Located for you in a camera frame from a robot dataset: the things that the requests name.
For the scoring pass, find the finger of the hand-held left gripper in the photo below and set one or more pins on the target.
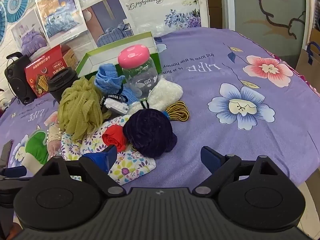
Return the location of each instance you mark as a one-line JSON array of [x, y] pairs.
[[5, 155], [15, 172]]

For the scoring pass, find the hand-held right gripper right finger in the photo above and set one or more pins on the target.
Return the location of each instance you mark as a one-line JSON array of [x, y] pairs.
[[209, 160]]

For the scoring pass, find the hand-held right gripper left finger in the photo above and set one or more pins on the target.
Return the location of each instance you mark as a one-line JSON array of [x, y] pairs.
[[111, 156]]

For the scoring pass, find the floral fabric pouch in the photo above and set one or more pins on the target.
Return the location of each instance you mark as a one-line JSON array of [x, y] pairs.
[[130, 166]]

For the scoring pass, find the green bath mitt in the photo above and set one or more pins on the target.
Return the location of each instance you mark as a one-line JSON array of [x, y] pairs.
[[37, 143]]

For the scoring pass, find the olive green bath loofah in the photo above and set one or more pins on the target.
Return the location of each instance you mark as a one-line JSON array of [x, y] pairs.
[[80, 107]]

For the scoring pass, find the blue towel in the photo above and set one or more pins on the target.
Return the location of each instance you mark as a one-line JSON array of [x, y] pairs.
[[107, 77]]

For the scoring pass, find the white scrubby cloth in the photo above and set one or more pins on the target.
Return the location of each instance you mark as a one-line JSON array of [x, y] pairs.
[[165, 93]]

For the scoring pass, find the green cardboard box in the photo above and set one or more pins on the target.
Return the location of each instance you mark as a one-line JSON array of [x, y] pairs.
[[112, 53]]

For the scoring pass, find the red cloth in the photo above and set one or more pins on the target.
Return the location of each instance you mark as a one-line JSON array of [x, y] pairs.
[[113, 136]]

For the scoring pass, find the purple floral blanket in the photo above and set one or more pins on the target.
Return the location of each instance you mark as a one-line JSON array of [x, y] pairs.
[[212, 135]]

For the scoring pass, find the white packet with black band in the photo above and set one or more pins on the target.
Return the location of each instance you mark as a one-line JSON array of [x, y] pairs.
[[116, 107]]

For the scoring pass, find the black speaker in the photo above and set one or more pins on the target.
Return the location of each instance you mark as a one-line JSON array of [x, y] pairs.
[[17, 80]]

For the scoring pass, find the pink round object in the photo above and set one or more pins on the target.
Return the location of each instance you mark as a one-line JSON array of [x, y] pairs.
[[140, 80]]

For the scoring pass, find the black cup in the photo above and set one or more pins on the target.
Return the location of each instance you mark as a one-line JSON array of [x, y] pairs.
[[60, 85]]

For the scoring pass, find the red cracker box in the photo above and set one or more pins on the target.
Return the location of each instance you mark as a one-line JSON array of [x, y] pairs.
[[42, 75]]

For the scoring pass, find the purple bedding poster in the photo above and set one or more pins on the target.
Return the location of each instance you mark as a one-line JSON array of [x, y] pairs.
[[27, 40]]

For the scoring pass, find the blue striped bedding poster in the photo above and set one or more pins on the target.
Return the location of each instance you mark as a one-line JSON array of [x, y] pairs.
[[107, 22]]

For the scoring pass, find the brown paper bag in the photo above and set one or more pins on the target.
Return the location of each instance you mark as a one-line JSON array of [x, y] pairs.
[[310, 65]]

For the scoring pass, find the blue checked bedding poster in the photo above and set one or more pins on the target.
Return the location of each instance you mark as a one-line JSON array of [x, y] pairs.
[[60, 17]]

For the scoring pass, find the blue paper fan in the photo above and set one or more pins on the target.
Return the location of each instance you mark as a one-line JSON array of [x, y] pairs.
[[15, 5]]

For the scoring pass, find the glass door with cartoon drawing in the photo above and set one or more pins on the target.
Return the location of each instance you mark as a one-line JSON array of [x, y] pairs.
[[270, 17]]

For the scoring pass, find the white floral bedding package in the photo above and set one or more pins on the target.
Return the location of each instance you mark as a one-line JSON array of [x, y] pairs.
[[162, 2]]

